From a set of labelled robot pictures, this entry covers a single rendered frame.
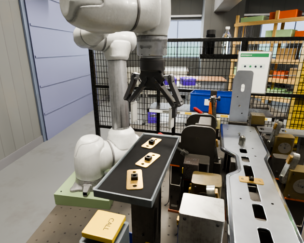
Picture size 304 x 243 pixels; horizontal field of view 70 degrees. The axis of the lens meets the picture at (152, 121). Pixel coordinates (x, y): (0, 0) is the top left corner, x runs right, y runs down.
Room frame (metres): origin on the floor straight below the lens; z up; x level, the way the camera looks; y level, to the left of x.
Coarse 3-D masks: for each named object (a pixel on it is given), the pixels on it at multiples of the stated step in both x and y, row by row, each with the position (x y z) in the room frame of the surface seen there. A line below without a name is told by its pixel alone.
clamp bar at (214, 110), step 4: (212, 96) 1.20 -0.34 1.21; (208, 100) 1.20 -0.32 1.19; (212, 100) 1.18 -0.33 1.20; (216, 100) 1.19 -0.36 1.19; (220, 100) 1.18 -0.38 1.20; (212, 104) 1.18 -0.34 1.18; (212, 108) 1.18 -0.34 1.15; (212, 112) 1.17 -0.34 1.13; (216, 116) 1.20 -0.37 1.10; (216, 120) 1.17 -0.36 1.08
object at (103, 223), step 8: (96, 216) 0.34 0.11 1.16; (104, 216) 0.34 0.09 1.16; (112, 216) 0.34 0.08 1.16; (120, 216) 0.34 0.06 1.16; (88, 224) 0.32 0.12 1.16; (96, 224) 0.32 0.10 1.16; (104, 224) 0.32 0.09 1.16; (112, 224) 0.32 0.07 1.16; (120, 224) 0.32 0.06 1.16; (88, 232) 0.30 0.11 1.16; (96, 232) 0.30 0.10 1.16; (104, 232) 0.30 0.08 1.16; (112, 232) 0.30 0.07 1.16; (96, 240) 0.29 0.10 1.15; (104, 240) 0.29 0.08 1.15; (112, 240) 0.29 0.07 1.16
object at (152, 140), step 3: (153, 138) 0.72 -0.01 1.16; (156, 138) 0.72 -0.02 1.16; (147, 141) 0.69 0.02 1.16; (150, 141) 0.67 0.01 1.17; (153, 141) 0.67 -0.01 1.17; (156, 141) 0.69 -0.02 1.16; (159, 141) 0.69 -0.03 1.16; (144, 144) 0.67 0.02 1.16; (147, 144) 0.67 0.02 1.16; (150, 144) 0.67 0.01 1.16; (153, 144) 0.67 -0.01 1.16; (156, 144) 0.67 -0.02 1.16; (144, 147) 0.64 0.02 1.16; (147, 147) 0.64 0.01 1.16; (150, 147) 0.64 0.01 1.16
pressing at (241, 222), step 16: (224, 128) 1.27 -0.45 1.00; (240, 128) 1.27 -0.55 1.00; (256, 128) 1.27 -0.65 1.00; (224, 144) 1.03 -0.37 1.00; (256, 144) 1.03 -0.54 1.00; (240, 160) 0.86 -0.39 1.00; (256, 160) 0.86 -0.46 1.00; (256, 176) 0.73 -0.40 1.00; (272, 176) 0.73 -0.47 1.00; (240, 192) 0.63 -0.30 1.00; (272, 192) 0.63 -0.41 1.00; (240, 208) 0.55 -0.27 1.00; (272, 208) 0.55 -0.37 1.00; (288, 208) 0.56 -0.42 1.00; (240, 224) 0.49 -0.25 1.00; (256, 224) 0.49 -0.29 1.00; (272, 224) 0.49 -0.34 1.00; (288, 224) 0.49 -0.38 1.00; (240, 240) 0.43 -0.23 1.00; (256, 240) 0.43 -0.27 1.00; (272, 240) 0.43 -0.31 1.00; (288, 240) 0.43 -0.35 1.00
